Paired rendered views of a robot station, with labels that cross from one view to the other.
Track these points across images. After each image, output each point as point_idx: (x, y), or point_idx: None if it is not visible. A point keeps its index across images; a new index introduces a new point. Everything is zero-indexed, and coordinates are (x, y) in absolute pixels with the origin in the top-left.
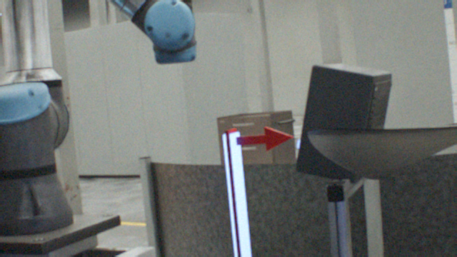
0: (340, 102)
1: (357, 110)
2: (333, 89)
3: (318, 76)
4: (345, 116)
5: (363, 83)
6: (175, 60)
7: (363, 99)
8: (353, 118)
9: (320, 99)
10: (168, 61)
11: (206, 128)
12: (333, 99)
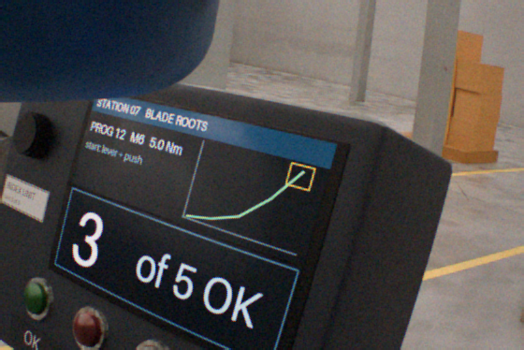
0: (402, 254)
1: (418, 269)
2: (401, 213)
3: (389, 167)
4: (400, 292)
5: (442, 187)
6: (184, 65)
7: (432, 236)
8: (408, 294)
9: (375, 253)
10: (103, 78)
11: None
12: (395, 247)
